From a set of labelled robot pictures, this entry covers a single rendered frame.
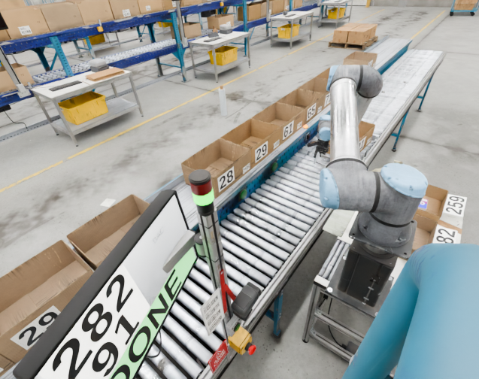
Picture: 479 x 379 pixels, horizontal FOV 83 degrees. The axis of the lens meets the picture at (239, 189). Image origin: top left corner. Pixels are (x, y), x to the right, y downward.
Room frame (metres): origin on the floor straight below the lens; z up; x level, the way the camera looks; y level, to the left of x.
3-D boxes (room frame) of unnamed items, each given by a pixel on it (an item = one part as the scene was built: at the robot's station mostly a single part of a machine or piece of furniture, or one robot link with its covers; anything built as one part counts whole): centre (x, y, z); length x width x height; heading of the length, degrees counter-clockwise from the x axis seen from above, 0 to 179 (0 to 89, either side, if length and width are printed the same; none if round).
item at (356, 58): (3.61, -1.66, 0.96); 0.39 x 0.29 x 0.17; 139
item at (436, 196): (1.26, -1.08, 0.80); 0.38 x 0.28 x 0.10; 49
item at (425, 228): (1.01, -0.86, 0.80); 0.38 x 0.28 x 0.10; 50
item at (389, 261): (0.71, -0.57, 0.91); 0.26 x 0.26 x 0.33; 52
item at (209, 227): (0.50, 0.08, 1.11); 0.12 x 0.05 x 0.88; 139
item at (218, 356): (0.43, 0.11, 0.85); 0.16 x 0.01 x 0.13; 139
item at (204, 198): (0.50, 0.09, 1.62); 0.05 x 0.05 x 0.06
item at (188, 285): (0.74, 0.24, 0.72); 0.52 x 0.05 x 0.05; 49
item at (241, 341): (0.49, 0.02, 0.84); 0.15 x 0.09 x 0.07; 139
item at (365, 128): (2.02, -0.95, 0.83); 0.39 x 0.29 x 0.17; 134
